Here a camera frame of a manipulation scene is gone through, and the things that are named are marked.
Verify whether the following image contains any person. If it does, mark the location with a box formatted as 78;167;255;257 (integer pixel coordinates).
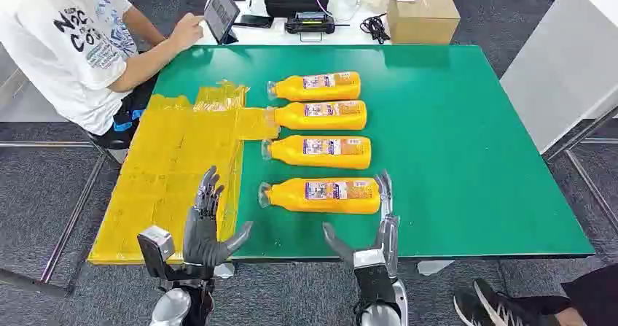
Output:
0;0;207;152

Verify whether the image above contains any black smartphone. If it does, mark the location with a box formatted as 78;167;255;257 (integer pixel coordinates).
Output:
233;14;275;29

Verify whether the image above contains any white board panel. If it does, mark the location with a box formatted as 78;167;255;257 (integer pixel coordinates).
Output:
498;0;618;156

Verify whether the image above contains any person's leg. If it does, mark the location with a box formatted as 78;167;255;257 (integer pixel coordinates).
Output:
504;263;618;326

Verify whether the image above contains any black tablet on stand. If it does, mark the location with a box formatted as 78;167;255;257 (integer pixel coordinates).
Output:
203;0;241;46

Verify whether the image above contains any white table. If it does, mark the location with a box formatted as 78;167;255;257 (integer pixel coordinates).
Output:
195;0;421;47

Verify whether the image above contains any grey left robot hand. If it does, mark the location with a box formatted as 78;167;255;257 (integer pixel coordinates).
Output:
182;166;254;268

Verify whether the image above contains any green mat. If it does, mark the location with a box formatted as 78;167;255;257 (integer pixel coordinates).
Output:
152;44;596;260

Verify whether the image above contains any white table foot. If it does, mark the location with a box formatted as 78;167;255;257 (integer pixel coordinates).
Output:
213;263;237;280
417;260;455;277

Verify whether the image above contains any yellow sheet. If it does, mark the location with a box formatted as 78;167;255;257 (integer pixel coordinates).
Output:
88;79;281;266

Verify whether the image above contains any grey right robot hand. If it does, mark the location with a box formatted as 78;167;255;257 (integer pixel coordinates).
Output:
322;170;401;277

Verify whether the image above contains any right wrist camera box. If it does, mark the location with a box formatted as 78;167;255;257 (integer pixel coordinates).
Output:
353;248;398;306

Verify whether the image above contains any metal floor frame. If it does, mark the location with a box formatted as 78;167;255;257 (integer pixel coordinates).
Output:
0;140;108;297
541;105;618;236

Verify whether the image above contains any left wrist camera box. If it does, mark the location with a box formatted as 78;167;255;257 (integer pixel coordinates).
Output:
137;225;176;280

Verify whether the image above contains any black and white shoe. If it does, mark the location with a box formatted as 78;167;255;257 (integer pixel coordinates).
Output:
452;279;562;326

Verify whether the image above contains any orange drink bottle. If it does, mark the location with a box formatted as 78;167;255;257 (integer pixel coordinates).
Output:
257;177;383;216
261;135;372;171
266;100;368;131
266;71;362;103

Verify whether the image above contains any person's hand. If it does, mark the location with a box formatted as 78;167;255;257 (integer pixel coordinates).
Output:
170;12;206;50

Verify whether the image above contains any black coiled cable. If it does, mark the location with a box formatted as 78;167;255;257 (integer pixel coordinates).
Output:
359;12;391;45

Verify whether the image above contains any brown cardboard box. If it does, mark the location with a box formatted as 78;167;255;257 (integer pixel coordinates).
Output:
386;0;461;46

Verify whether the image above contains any black remote controller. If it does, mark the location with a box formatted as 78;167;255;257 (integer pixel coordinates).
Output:
284;10;337;44

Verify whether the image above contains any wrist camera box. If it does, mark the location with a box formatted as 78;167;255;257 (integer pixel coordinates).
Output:
137;225;176;280
353;248;398;306

